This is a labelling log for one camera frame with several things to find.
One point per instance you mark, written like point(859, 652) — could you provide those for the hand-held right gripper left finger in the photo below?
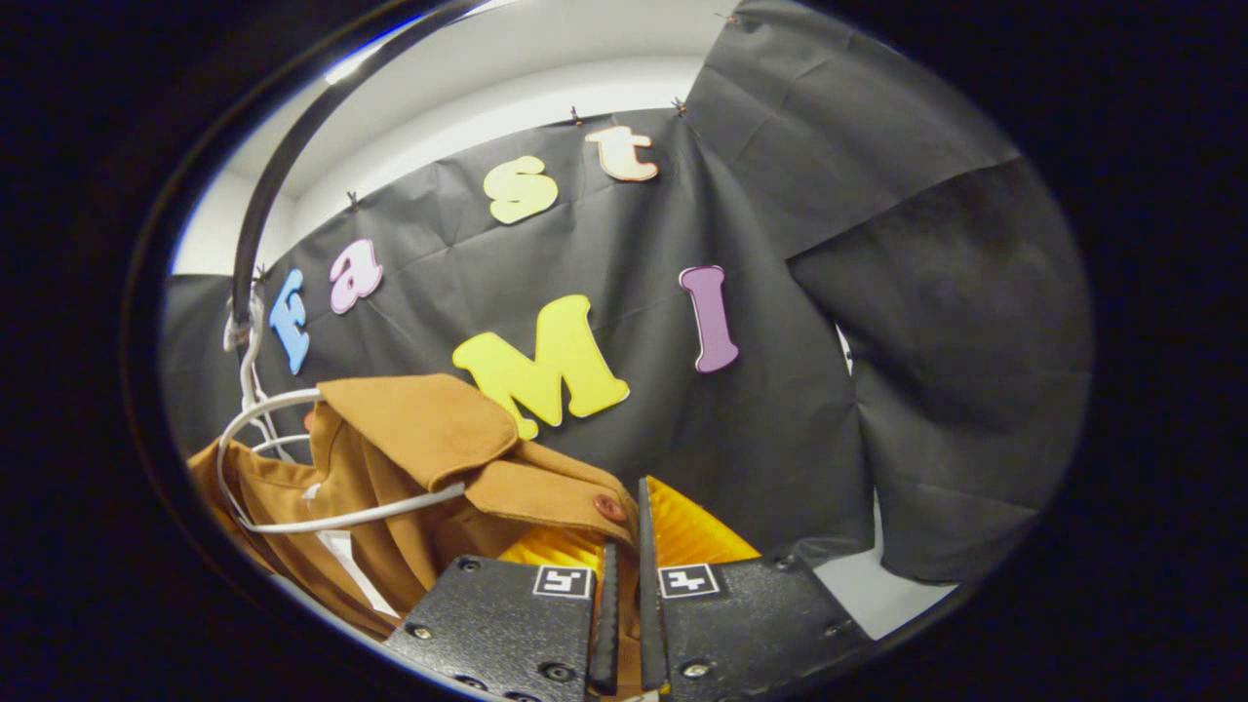
point(507, 624)

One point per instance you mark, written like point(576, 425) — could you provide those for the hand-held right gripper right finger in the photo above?
point(751, 624)

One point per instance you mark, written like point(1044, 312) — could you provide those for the brown button shirt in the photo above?
point(419, 429)

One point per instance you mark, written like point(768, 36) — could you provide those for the large white clothes hanger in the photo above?
point(292, 526)

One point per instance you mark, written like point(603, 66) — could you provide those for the small white clothes hanger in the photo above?
point(252, 375)

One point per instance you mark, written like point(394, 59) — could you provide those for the black clothes rack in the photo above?
point(268, 195)

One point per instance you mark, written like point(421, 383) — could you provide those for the black backdrop cloth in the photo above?
point(780, 292)

